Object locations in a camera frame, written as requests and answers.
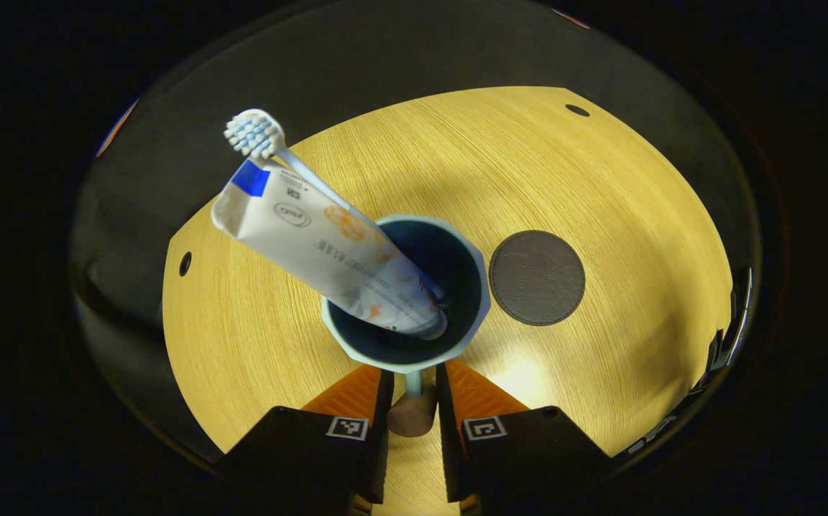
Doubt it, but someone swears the pale blue cup wooden handle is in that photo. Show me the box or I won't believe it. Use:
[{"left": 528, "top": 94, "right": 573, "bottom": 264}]
[{"left": 320, "top": 214, "right": 492, "bottom": 439}]

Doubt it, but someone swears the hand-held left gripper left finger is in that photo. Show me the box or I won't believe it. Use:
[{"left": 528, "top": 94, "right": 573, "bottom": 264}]
[{"left": 217, "top": 364, "right": 395, "bottom": 516}]

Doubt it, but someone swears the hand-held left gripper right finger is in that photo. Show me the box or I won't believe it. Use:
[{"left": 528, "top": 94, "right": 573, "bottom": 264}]
[{"left": 435, "top": 358, "right": 614, "bottom": 516}]

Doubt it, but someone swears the white toothpaste tube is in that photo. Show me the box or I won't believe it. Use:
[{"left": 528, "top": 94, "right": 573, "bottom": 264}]
[{"left": 211, "top": 158, "right": 449, "bottom": 342}]

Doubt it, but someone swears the white and blue toothbrush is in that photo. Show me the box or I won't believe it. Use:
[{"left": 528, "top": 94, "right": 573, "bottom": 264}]
[{"left": 223, "top": 108, "right": 451, "bottom": 305}]

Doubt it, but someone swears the round dark brown coaster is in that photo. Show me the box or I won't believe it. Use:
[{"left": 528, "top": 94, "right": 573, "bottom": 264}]
[{"left": 488, "top": 229, "right": 587, "bottom": 328}]

